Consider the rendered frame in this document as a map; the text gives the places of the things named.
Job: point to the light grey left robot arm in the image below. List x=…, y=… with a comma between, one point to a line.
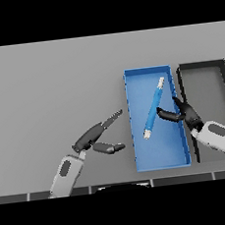
x=65, y=172

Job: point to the blue rectangular bin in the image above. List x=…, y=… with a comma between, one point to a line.
x=159, y=148

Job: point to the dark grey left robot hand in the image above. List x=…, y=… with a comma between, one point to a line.
x=90, y=136

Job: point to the blue pipe with pale ends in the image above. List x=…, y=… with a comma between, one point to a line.
x=154, y=109

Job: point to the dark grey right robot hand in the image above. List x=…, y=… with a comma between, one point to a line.
x=187, y=113

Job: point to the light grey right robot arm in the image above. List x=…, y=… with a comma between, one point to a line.
x=219, y=138

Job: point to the dark grey rectangular bin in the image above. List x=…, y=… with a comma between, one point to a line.
x=208, y=93

